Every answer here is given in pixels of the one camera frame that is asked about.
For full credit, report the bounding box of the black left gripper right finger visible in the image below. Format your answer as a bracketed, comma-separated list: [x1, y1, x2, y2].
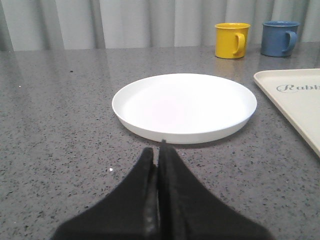
[158, 140, 274, 240]

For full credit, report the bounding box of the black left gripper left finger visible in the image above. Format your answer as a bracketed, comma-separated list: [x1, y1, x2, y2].
[52, 147, 158, 240]

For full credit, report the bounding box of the white round plate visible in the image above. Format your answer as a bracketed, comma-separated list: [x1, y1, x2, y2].
[112, 73, 257, 144]

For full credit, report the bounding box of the cream rabbit serving tray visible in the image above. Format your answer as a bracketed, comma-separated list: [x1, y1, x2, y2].
[254, 68, 320, 155]

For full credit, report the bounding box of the yellow enamel mug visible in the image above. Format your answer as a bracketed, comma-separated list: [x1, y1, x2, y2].
[214, 22, 251, 59]

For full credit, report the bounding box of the blue enamel mug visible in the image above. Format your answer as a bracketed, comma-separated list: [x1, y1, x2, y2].
[260, 20, 300, 57]

